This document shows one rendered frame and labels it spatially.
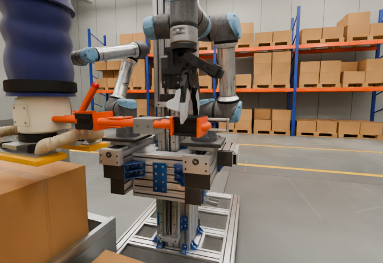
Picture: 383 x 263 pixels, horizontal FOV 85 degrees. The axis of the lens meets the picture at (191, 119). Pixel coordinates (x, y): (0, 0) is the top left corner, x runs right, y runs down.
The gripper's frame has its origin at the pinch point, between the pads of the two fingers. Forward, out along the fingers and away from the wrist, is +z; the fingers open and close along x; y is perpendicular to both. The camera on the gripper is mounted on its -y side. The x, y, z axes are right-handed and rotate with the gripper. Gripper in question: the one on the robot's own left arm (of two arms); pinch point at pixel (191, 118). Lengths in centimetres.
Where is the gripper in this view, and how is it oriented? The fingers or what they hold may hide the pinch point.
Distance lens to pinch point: 58.1
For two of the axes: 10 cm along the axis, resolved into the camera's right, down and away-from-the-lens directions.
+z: 0.1, 10.0, 0.9
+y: -9.3, -0.3, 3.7
